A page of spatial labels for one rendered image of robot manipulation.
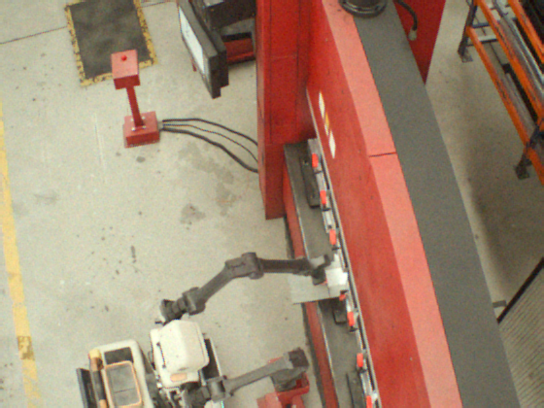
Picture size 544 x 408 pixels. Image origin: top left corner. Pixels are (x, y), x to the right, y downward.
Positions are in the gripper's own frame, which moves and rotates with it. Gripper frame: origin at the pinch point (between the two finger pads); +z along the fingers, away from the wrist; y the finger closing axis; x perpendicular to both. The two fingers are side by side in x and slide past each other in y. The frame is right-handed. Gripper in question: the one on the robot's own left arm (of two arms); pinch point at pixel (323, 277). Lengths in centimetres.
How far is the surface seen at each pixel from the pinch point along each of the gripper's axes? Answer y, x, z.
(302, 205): 46.1, 6.4, 12.7
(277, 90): 85, -11, -35
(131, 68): 160, 81, -15
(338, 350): -33.9, 5.3, 12.2
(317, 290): -5.6, 4.5, -1.0
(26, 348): 24, 204, 11
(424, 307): -65, -66, -112
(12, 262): 84, 209, 9
